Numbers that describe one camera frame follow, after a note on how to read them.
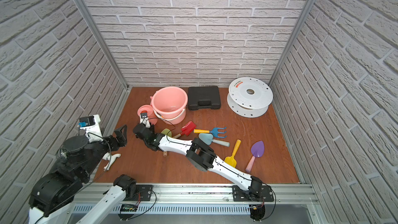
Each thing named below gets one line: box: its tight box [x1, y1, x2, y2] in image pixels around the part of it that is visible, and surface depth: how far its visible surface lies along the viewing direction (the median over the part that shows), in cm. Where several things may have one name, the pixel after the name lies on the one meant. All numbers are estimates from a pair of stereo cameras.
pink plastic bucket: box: [149, 86, 189, 125], surface depth 94 cm
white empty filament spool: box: [226, 77, 274, 119], surface depth 106 cm
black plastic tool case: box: [187, 86, 221, 111], surface depth 106 cm
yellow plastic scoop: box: [224, 138, 242, 168], surface depth 88 cm
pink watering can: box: [136, 104, 159, 126], surface depth 94 cm
